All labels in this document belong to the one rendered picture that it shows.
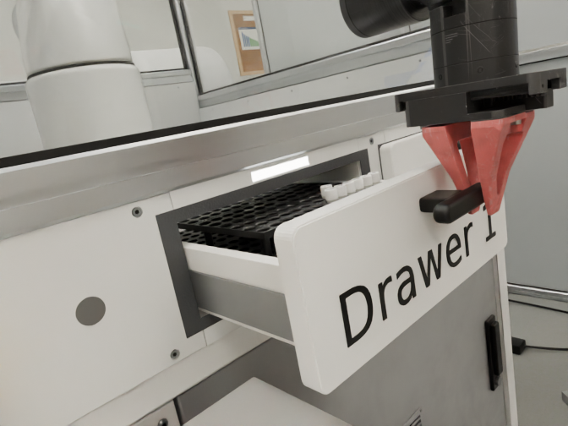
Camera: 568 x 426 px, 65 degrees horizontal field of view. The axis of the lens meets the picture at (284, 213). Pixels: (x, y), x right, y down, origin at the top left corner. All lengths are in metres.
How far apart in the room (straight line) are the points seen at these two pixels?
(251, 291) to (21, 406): 0.17
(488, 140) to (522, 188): 1.82
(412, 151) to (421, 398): 0.39
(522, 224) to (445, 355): 1.43
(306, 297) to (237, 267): 0.09
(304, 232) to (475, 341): 0.69
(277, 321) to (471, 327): 0.61
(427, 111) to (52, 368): 0.33
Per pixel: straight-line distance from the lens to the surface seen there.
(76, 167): 0.35
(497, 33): 0.35
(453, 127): 0.35
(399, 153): 0.59
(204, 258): 0.38
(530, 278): 2.28
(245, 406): 0.41
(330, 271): 0.28
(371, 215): 0.30
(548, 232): 2.18
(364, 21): 0.40
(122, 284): 0.38
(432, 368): 0.79
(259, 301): 0.33
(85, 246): 0.36
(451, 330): 0.83
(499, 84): 0.33
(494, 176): 0.36
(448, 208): 0.32
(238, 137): 0.42
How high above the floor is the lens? 0.99
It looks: 13 degrees down
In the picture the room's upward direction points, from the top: 11 degrees counter-clockwise
